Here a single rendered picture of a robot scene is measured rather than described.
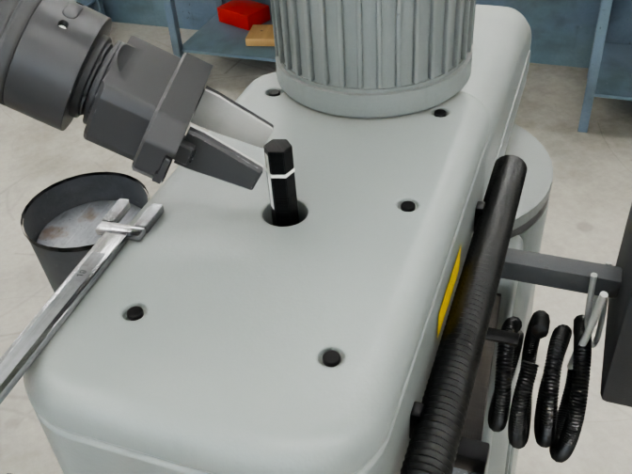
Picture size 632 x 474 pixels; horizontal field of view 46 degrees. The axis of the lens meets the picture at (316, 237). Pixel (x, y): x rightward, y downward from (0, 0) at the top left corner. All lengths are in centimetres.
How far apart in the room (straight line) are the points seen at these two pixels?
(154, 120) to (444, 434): 29
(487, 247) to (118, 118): 35
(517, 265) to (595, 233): 277
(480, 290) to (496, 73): 51
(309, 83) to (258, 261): 23
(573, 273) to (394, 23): 41
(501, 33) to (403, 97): 52
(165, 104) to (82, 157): 396
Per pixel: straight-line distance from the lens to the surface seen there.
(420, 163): 65
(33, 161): 457
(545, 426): 101
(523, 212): 116
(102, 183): 313
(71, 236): 302
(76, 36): 54
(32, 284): 368
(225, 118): 59
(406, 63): 70
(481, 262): 68
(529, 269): 95
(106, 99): 53
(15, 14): 54
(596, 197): 395
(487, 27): 123
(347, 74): 70
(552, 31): 506
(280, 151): 56
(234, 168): 54
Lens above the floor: 225
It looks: 39 degrees down
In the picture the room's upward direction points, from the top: 4 degrees counter-clockwise
